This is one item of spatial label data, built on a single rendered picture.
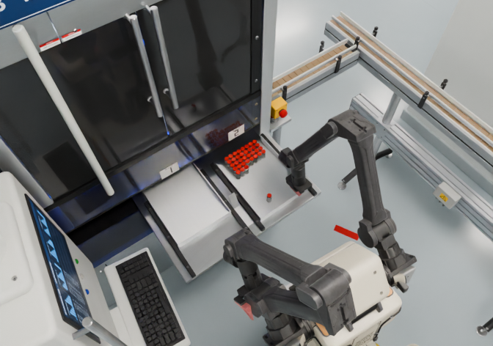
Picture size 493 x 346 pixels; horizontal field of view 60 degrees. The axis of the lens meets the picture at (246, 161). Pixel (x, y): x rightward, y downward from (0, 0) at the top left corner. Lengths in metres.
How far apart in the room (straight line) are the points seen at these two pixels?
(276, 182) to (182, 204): 0.43
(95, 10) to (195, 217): 0.99
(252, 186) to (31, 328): 1.11
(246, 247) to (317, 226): 1.65
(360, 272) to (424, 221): 1.80
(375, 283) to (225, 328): 1.44
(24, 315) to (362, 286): 0.85
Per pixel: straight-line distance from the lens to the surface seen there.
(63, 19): 1.19
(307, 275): 1.03
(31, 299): 1.15
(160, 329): 1.80
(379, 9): 4.34
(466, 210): 2.58
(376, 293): 1.33
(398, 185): 3.11
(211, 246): 1.81
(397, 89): 2.39
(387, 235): 1.49
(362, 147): 1.30
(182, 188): 1.94
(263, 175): 1.95
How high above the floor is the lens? 2.55
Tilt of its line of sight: 57 degrees down
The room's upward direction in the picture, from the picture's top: 1 degrees counter-clockwise
